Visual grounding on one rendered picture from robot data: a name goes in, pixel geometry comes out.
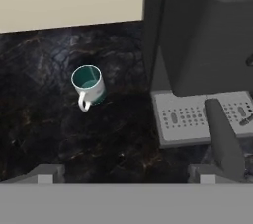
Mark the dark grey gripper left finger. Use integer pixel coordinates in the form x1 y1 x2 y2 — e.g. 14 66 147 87
1 163 66 185

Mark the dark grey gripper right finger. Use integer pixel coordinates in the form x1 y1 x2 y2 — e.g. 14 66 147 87
187 163 253 185

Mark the white and teal mug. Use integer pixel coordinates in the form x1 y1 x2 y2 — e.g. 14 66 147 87
70 64 107 113

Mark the dark grey coffee machine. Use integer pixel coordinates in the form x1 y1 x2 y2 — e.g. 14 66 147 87
141 0 253 183

